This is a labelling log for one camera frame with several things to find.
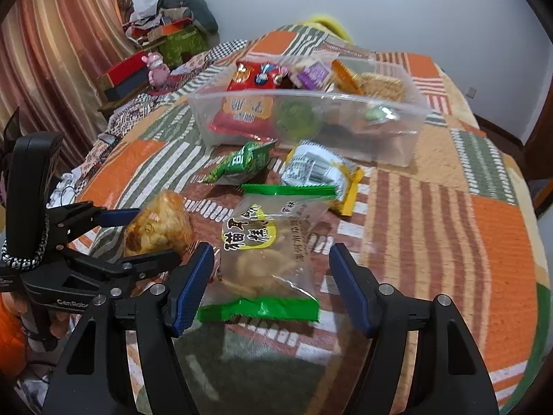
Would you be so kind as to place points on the orange snack packet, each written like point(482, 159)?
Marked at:
point(345, 78)

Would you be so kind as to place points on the clear snack packet green ends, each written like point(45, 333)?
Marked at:
point(268, 250)

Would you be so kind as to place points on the brown cracker block packet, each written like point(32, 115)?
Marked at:
point(383, 85)

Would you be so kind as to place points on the bright green wrapped candy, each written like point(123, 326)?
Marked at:
point(376, 113)

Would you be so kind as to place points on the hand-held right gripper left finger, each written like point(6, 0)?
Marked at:
point(194, 285)

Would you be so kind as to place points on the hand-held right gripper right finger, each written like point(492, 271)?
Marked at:
point(350, 289)

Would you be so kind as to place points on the orange cloth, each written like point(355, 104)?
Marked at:
point(11, 337)

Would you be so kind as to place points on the person's left hand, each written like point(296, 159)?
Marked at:
point(62, 323)

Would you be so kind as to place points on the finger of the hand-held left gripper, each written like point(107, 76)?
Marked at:
point(116, 217)
point(151, 263)

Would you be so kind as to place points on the grey cushion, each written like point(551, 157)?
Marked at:
point(190, 6)

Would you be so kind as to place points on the red gift box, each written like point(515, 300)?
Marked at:
point(129, 67)

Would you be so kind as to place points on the pile of cardboard clutter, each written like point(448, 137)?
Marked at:
point(149, 24)

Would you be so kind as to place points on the pink rabbit toy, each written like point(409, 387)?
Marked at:
point(157, 69)

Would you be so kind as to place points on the wall outlet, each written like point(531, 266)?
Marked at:
point(471, 92)

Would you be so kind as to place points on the purple snack packet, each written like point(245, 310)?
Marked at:
point(313, 74)

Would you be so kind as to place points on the striped brown curtain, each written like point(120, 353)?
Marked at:
point(65, 52)

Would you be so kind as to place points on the red snack packet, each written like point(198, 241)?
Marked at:
point(244, 114)

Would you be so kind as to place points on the clear bag of golden snack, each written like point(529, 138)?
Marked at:
point(160, 224)

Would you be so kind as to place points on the black box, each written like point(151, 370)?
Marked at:
point(125, 86)

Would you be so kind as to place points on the white yellow snack packet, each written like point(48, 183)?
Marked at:
point(322, 170)

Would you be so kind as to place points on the dark green round snack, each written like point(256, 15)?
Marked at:
point(296, 116)

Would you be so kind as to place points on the clear plastic container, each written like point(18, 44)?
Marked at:
point(389, 138)

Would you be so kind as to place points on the patchwork blanket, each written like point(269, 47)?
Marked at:
point(432, 224)

